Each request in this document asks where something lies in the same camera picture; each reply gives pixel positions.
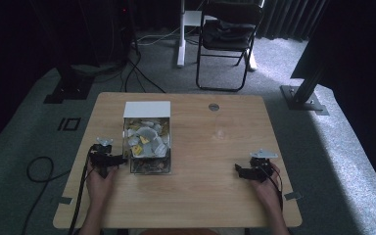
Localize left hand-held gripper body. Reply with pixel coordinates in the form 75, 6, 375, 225
89, 136, 117, 179

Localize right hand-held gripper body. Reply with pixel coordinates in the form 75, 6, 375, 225
248, 149, 279, 183

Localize clear box with white lid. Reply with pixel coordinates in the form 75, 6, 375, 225
121, 100, 172, 176

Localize person's right hand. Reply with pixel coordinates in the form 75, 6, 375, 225
250, 162, 284, 211

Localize person's left hand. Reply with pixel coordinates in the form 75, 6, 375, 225
85, 165, 120, 210

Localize pile of tea bags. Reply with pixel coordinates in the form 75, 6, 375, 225
124, 118, 170, 159

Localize black stand base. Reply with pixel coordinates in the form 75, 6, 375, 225
43, 63, 96, 105

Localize black folding chair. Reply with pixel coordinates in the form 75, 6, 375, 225
195, 0, 264, 93

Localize dark cloth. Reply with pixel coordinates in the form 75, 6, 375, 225
203, 19, 257, 43

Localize white desk leg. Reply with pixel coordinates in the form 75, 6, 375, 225
175, 0, 204, 69

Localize dark curtain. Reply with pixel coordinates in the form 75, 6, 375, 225
259, 0, 329, 42

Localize right hand-held gripper black cable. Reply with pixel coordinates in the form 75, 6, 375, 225
263, 165, 284, 212

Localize hand-held gripper black cable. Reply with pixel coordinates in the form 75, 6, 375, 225
68, 148, 96, 235
263, 165, 284, 212

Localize left hand-held gripper black cable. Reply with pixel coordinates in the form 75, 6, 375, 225
68, 148, 96, 235

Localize black looped floor cable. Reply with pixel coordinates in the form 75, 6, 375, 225
20, 156, 72, 235

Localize metal stand with base plate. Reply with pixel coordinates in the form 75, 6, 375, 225
279, 60, 330, 117

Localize black floor cables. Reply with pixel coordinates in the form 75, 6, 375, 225
119, 42, 166, 95

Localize white floor cable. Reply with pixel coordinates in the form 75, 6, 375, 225
136, 24, 181, 47

